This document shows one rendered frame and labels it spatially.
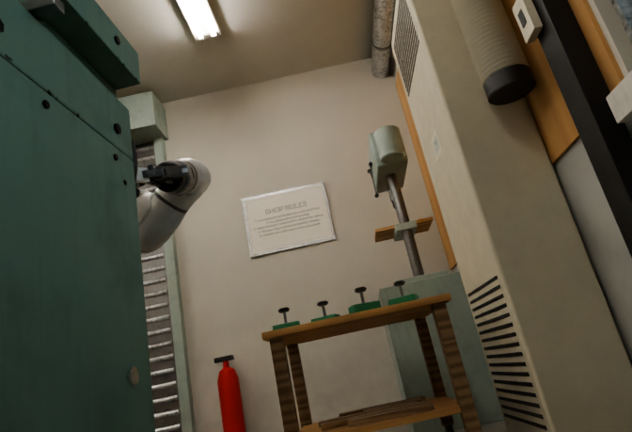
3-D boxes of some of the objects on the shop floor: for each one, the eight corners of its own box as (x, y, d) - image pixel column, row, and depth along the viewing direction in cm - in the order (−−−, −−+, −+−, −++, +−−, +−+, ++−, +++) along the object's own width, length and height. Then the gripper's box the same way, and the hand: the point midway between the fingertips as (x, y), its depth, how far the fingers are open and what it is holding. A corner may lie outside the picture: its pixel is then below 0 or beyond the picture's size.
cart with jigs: (461, 440, 203) (418, 285, 225) (500, 465, 149) (440, 260, 171) (304, 473, 203) (277, 316, 225) (287, 511, 149) (254, 299, 171)
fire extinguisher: (255, 449, 322) (241, 354, 342) (248, 454, 304) (234, 353, 325) (228, 455, 322) (215, 359, 343) (220, 459, 304) (208, 359, 325)
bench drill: (493, 408, 275) (417, 153, 328) (526, 420, 217) (427, 107, 270) (407, 425, 277) (346, 169, 330) (418, 442, 218) (340, 127, 271)
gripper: (144, 168, 123) (95, 164, 99) (195, 155, 122) (158, 148, 98) (150, 198, 123) (104, 200, 99) (201, 185, 122) (166, 185, 98)
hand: (138, 175), depth 102 cm, fingers closed
